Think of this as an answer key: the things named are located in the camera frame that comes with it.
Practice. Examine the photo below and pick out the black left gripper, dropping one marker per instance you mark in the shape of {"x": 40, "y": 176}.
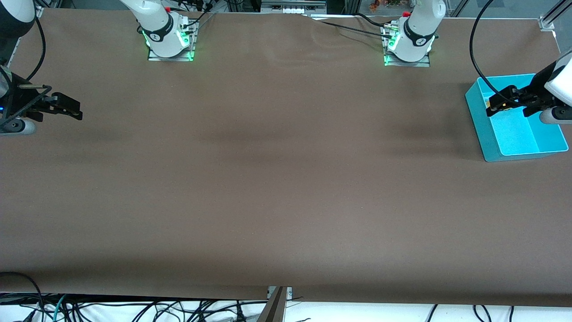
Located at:
{"x": 535, "y": 97}

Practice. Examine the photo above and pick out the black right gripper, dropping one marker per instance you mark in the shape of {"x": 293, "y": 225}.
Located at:
{"x": 20, "y": 99}

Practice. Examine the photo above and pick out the yellow beetle toy car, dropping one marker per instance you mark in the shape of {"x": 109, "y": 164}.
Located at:
{"x": 504, "y": 106}

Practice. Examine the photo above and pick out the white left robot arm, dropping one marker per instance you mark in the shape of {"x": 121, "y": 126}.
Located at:
{"x": 563, "y": 80}

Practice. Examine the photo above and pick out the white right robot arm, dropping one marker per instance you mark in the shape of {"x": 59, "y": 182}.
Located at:
{"x": 15, "y": 9}

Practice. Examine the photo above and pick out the turquoise plastic bin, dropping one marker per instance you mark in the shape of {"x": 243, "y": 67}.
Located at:
{"x": 514, "y": 138}

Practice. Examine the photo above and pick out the orange background objects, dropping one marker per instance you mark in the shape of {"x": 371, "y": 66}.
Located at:
{"x": 374, "y": 5}

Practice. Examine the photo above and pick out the brown table cover sheet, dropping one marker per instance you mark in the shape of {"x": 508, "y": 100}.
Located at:
{"x": 268, "y": 156}

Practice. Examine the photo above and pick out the grey support beam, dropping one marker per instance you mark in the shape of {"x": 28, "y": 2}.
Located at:
{"x": 273, "y": 308}

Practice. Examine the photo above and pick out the metal corner bracket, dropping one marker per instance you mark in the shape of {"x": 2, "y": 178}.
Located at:
{"x": 546, "y": 24}

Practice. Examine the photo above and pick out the aluminium frame profile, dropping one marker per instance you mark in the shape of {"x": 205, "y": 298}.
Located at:
{"x": 558, "y": 9}

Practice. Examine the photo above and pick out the white network switch box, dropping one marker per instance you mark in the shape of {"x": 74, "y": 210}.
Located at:
{"x": 292, "y": 8}

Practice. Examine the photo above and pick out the small metal table bracket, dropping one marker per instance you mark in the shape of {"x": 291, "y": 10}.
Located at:
{"x": 289, "y": 293}

